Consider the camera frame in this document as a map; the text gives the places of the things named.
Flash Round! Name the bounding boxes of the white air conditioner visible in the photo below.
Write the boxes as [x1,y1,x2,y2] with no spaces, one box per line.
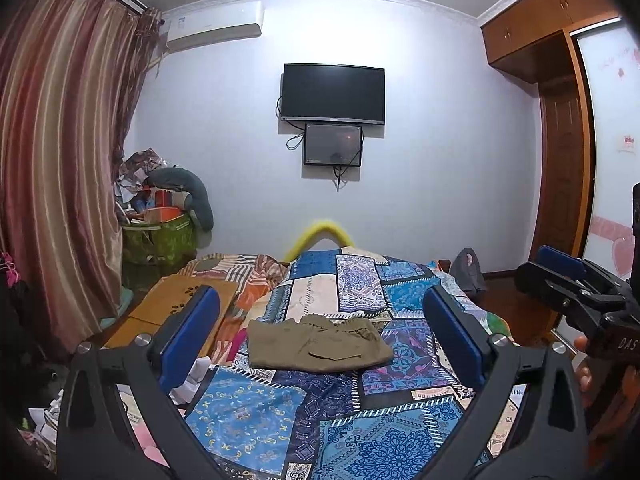
[162,1,264,53]

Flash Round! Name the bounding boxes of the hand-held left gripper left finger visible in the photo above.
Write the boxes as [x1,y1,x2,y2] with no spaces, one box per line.
[56,284,222,480]

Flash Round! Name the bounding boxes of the white heart-print sliding door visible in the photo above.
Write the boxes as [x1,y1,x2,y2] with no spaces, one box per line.
[570,17,640,281]

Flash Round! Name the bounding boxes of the wooden wardrobe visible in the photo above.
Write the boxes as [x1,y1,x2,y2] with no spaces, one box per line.
[480,0,626,266]

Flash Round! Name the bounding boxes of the yellow foam arc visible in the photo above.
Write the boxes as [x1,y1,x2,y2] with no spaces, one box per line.
[282,219,357,263]

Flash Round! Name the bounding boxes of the wooden door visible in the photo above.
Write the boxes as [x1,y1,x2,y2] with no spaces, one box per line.
[537,77,586,273]

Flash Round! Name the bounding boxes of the person's right hand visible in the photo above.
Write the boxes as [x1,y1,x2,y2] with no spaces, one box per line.
[573,335,598,410]

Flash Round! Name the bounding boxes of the wooden folding table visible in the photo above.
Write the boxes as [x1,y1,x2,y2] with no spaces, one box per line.
[102,272,238,348]

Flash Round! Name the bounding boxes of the striped orange quilt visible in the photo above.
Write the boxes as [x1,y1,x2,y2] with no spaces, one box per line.
[182,252,291,361]

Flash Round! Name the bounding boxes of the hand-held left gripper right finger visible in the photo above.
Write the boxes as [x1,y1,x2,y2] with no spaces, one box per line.
[423,286,589,480]

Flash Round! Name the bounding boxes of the pile of crumpled paper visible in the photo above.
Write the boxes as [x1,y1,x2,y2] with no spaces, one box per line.
[114,147,168,221]

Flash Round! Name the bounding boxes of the blue patchwork blanket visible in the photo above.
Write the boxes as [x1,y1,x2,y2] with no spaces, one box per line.
[185,249,526,480]

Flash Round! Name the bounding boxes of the striped brown curtain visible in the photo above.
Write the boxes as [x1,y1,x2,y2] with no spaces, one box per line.
[0,0,163,356]

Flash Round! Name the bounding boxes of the grey bag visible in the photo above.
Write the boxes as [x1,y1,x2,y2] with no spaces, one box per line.
[448,247,488,301]

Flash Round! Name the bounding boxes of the olive green pants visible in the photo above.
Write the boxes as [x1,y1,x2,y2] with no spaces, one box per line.
[246,314,396,373]

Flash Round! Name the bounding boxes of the black wall television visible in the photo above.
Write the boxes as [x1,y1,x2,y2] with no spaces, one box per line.
[278,62,387,126]

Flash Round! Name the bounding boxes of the small black wall monitor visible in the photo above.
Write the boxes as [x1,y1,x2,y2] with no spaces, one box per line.
[302,122,364,167]

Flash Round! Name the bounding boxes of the white cloth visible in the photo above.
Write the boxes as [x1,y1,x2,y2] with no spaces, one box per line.
[170,355,216,403]

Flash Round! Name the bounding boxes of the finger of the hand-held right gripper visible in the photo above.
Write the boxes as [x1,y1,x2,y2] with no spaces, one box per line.
[537,245,592,281]
[515,261,618,325]

